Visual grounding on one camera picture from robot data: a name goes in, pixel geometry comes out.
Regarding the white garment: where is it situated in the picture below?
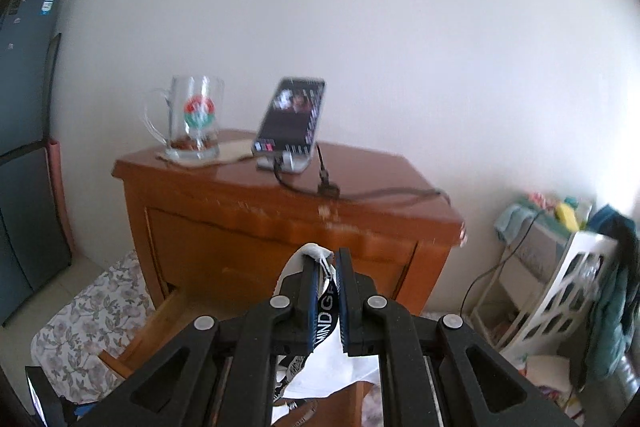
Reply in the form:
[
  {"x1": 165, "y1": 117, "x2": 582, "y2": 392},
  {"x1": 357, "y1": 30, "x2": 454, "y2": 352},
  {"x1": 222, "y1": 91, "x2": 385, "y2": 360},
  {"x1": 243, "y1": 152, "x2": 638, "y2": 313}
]
[{"x1": 273, "y1": 353, "x2": 380, "y2": 401}]

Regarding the floral bed sheet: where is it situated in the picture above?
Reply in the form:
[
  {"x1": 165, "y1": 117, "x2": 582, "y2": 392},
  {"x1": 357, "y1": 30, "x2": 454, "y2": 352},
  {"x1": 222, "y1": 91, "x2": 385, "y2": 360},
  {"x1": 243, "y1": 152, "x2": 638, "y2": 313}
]
[{"x1": 30, "y1": 251, "x2": 155, "y2": 404}]

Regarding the colourful toy pile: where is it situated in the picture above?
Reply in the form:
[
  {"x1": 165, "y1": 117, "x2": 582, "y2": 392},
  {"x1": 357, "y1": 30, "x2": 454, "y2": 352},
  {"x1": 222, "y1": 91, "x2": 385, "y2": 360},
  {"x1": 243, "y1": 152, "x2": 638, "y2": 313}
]
[{"x1": 521, "y1": 355, "x2": 585, "y2": 426}]

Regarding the white dollhouse shelf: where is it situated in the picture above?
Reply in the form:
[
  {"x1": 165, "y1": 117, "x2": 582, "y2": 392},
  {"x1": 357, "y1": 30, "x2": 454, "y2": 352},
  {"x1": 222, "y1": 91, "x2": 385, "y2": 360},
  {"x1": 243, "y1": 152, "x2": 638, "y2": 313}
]
[{"x1": 469, "y1": 202, "x2": 617, "y2": 364}]

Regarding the wooden nightstand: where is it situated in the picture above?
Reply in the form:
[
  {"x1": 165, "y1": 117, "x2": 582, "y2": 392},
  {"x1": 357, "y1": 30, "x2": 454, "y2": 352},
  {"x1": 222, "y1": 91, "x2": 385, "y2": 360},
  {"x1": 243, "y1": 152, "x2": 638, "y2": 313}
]
[{"x1": 112, "y1": 128, "x2": 469, "y2": 316}]

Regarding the teal hanging garment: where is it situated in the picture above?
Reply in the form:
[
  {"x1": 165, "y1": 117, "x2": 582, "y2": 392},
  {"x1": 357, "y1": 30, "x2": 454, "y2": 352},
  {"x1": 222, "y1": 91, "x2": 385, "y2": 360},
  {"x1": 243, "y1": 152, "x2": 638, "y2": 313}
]
[{"x1": 584, "y1": 205, "x2": 639, "y2": 383}]

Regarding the pink foam mat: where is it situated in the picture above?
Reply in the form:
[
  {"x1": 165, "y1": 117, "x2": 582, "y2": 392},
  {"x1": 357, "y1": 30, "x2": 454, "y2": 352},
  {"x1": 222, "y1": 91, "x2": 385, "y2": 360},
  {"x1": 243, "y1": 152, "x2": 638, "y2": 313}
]
[{"x1": 47, "y1": 139, "x2": 77, "y2": 256}]

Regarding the smartphone on nightstand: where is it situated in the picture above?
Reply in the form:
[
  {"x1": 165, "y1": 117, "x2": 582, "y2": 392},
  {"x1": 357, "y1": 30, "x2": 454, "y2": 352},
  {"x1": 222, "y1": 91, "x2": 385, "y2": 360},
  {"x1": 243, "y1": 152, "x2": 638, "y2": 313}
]
[{"x1": 252, "y1": 77, "x2": 326, "y2": 156}]

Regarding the glass mug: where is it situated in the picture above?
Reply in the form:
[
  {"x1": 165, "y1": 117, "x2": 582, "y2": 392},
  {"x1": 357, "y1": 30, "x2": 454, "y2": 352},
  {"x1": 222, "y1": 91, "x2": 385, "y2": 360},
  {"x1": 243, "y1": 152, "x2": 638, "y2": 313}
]
[{"x1": 142, "y1": 75, "x2": 224, "y2": 161}]

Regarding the dark blue cabinet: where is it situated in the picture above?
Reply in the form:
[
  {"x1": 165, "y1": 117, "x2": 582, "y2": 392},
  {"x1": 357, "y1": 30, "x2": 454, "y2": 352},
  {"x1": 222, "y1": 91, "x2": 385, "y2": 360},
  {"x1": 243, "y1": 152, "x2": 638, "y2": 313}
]
[{"x1": 1, "y1": 0, "x2": 72, "y2": 324}]

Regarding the black power cable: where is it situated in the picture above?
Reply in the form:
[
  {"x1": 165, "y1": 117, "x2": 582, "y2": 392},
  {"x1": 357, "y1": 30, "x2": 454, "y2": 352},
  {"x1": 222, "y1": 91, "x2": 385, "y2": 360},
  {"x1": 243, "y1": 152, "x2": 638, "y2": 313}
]
[{"x1": 458, "y1": 208, "x2": 547, "y2": 316}]

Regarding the phone stand with cable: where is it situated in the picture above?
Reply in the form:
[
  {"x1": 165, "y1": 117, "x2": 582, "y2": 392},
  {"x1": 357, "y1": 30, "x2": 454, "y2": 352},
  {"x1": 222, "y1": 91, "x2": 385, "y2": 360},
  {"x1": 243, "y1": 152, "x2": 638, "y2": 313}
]
[{"x1": 254, "y1": 144, "x2": 451, "y2": 205}]

